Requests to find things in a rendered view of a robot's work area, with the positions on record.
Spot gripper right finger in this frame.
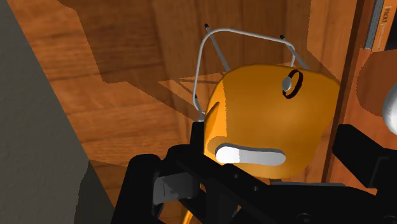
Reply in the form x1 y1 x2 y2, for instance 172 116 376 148
332 123 397 200

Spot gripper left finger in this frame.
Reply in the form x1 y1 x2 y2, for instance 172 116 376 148
111 120 268 224

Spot white round object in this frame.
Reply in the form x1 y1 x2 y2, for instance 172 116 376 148
382 83 397 136

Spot orange book with grey edge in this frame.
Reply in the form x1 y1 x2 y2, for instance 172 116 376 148
363 0 397 53

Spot orange appliance with wire frame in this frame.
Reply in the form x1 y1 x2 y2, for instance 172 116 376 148
192 23 341 181

